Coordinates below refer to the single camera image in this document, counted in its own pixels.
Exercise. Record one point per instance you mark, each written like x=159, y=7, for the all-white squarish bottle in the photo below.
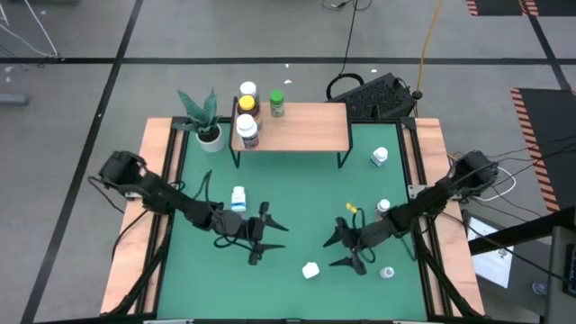
x=310, y=270

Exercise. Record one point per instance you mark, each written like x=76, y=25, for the large white bottle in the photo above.
x=247, y=130

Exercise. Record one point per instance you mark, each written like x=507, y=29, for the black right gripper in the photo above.
x=366, y=234

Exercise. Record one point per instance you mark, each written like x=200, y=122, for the green bottle green cap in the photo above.
x=276, y=102

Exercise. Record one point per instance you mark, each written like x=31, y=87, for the snake plant in white pot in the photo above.
x=204, y=121

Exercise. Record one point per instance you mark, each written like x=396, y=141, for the green table mat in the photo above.
x=279, y=292

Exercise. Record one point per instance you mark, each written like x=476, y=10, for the black mat with hazard stripes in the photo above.
x=553, y=117
x=499, y=5

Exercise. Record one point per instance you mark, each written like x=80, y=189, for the small white bottle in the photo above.
x=386, y=272

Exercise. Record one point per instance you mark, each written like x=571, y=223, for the grey flat object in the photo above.
x=13, y=99

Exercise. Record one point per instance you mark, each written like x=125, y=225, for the small clear lid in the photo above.
x=538, y=288

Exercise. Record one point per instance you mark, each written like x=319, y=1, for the wooden shelf black metal frame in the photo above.
x=306, y=130

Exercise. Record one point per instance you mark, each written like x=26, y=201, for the black aluminium table frame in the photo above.
x=154, y=279

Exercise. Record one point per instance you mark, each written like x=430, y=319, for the black perforated computer case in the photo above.
x=375, y=96

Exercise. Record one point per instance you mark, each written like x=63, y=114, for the brown bottle yellow cap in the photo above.
x=246, y=104

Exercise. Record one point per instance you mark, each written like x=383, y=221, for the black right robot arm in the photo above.
x=432, y=200

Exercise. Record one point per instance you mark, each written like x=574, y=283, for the white bottle blue label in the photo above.
x=379, y=156
x=238, y=199

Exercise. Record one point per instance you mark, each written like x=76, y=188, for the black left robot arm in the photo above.
x=157, y=198

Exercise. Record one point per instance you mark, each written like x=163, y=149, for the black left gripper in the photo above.
x=234, y=227

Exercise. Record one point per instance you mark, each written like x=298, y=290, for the black metal bar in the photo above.
x=517, y=231

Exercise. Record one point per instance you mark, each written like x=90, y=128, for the grey metal cabinet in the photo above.
x=560, y=279

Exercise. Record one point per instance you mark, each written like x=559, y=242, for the monitor with white screen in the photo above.
x=492, y=256

